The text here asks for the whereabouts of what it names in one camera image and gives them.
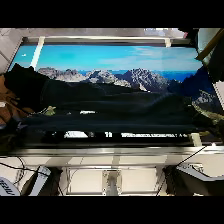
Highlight black garment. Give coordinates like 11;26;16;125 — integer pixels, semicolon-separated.
3;63;51;111

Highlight brown garment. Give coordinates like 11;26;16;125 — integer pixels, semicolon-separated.
0;74;36;126

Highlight silver frame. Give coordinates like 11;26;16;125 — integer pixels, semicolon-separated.
0;34;224;196

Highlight black cable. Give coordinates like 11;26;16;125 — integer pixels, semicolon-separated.
174;144;209;168
0;156;41;186

